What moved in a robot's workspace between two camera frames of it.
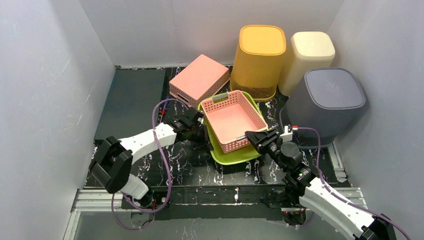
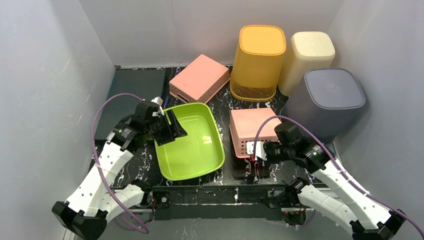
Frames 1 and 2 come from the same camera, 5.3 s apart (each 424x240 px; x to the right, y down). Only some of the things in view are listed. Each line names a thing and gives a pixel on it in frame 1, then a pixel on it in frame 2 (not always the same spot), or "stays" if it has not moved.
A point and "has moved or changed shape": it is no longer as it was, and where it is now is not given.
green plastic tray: [245, 153] -> [201, 151]
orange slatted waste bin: [259, 61] stays
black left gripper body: [197, 129] -> [167, 127]
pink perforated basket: [230, 115] has moved or changed shape
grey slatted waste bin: [325, 99] stays
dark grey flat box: [130, 107] stays
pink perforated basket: [203, 77] stays
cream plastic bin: [306, 50] stays
